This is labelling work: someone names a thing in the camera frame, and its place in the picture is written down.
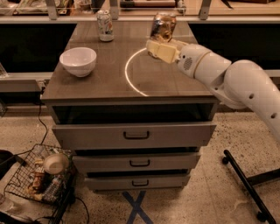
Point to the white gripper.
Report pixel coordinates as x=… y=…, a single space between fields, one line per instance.
x=191 y=59

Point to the top drawer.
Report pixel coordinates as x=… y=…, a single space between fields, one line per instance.
x=78 y=137

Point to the middle drawer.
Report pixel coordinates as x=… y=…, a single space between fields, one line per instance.
x=135 y=163

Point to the snack bag in basket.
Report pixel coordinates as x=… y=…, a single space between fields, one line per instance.
x=36 y=188

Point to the grey drawer cabinet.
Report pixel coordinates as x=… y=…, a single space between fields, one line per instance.
x=126 y=86

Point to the drawer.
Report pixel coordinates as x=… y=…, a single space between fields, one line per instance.
x=137 y=182
x=135 y=163
x=78 y=137

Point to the orange soda can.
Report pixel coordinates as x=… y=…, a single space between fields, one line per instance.
x=163 y=26

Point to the white soda can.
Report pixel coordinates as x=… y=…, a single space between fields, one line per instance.
x=105 y=25

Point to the beige cup in basket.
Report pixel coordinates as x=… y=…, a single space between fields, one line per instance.
x=56 y=163

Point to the white bowl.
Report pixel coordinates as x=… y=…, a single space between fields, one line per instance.
x=78 y=61

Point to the black wire basket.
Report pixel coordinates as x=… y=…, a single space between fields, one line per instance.
x=20 y=180

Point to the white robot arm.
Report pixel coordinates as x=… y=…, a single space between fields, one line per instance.
x=238 y=85

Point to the bottom drawer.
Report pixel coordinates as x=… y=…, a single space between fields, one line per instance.
x=137 y=182

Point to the plastic water bottle in basket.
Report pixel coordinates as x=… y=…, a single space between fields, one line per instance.
x=51 y=192

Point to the black wheeled stand base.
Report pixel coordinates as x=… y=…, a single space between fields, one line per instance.
x=250 y=182

